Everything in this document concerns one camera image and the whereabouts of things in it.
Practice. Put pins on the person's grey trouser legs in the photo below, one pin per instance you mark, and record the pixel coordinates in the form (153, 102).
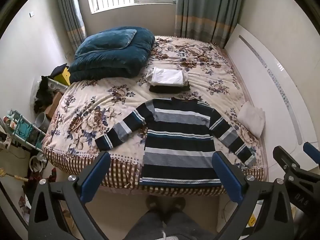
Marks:
(172, 226)

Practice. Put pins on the grey bucket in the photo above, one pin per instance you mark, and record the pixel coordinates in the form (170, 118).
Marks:
(43, 121)

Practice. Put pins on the teal folded quilt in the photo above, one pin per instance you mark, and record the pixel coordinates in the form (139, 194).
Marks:
(112, 66)

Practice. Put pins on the bed with floral blanket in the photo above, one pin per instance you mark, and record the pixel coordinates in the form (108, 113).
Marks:
(100, 100)

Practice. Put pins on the grey-green curtain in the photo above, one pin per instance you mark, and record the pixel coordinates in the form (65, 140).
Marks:
(71, 12)
(207, 10)

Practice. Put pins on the grey slipper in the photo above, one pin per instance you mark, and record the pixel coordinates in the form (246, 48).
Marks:
(178, 203)
(154, 203)

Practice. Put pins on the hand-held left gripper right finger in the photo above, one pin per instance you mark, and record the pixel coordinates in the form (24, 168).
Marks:
(228, 180)

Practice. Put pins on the white folded garment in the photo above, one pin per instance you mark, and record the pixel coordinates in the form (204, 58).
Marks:
(167, 76)

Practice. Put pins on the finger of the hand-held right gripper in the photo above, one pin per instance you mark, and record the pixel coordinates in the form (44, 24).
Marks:
(285, 158)
(311, 151)

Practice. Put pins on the white glossy headboard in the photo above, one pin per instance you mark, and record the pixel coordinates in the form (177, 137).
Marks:
(270, 85)

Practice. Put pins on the teal pillow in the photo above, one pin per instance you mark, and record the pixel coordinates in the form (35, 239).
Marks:
(105, 41)

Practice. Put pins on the white crumpled cloth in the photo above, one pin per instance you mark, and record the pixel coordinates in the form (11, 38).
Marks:
(252, 118)

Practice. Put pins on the cardboard box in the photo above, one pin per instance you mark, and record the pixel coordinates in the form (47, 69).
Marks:
(53, 105)

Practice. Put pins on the dark folded garment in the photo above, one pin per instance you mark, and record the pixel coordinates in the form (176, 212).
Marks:
(167, 89)

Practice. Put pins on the yellow box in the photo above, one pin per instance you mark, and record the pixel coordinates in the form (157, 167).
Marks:
(63, 76)

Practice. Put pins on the striped knit sweater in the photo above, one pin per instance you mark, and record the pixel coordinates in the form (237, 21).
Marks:
(175, 135)

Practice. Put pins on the dark hanging clothes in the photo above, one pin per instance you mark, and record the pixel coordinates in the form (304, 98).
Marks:
(43, 93)

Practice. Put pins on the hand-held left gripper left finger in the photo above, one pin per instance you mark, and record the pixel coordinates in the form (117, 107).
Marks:
(93, 180)

